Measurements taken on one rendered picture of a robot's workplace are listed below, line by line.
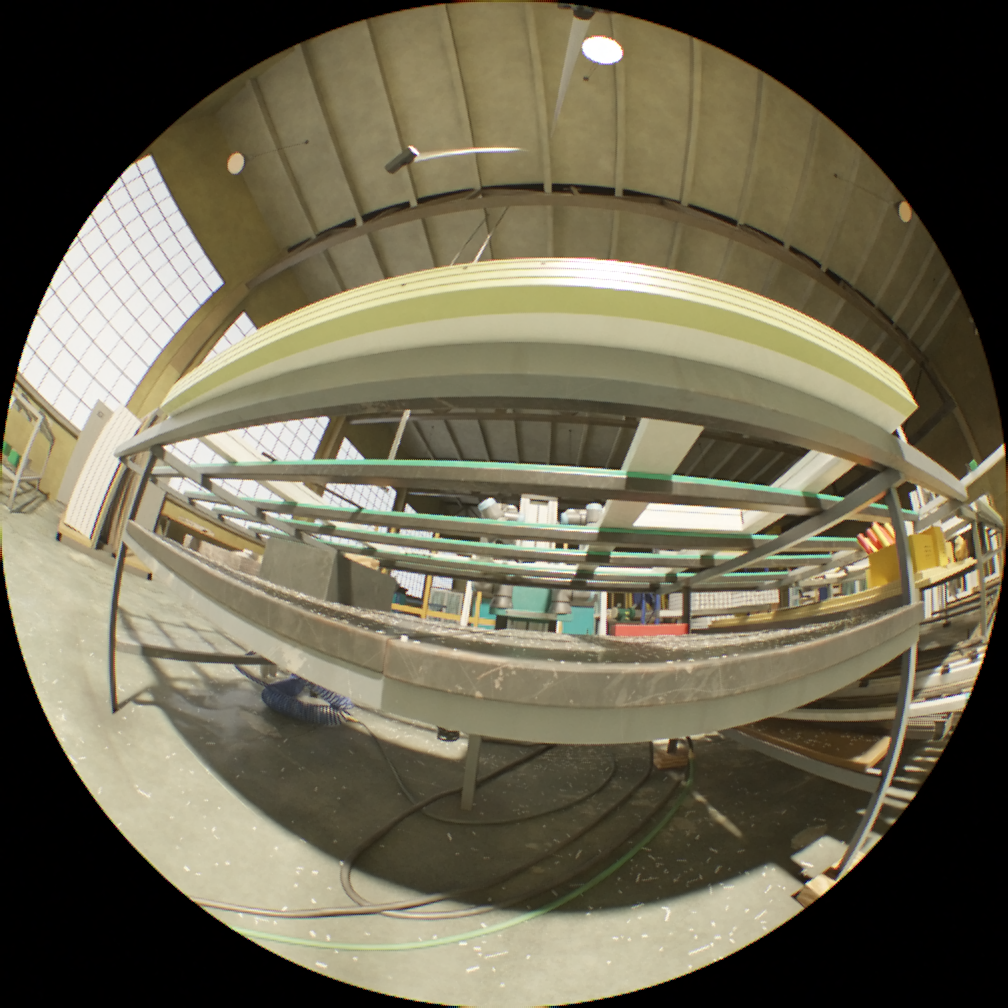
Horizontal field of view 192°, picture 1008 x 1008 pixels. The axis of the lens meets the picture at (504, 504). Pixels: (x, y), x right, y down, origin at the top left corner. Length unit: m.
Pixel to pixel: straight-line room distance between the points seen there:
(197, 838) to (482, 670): 0.77
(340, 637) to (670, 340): 0.39
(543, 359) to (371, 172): 8.53
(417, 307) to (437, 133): 7.87
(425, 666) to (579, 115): 7.94
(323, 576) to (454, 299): 0.53
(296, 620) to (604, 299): 0.39
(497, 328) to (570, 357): 0.08
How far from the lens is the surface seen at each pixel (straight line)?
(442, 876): 0.81
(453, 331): 0.31
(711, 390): 0.30
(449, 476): 0.50
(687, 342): 0.32
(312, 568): 0.66
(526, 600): 2.52
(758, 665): 0.27
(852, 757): 0.81
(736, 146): 8.84
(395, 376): 0.30
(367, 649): 0.25
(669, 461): 0.49
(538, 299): 0.28
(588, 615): 5.20
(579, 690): 0.21
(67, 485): 7.06
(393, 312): 0.32
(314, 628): 0.28
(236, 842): 0.84
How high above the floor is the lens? 0.62
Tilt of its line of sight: 22 degrees up
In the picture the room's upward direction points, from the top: 7 degrees clockwise
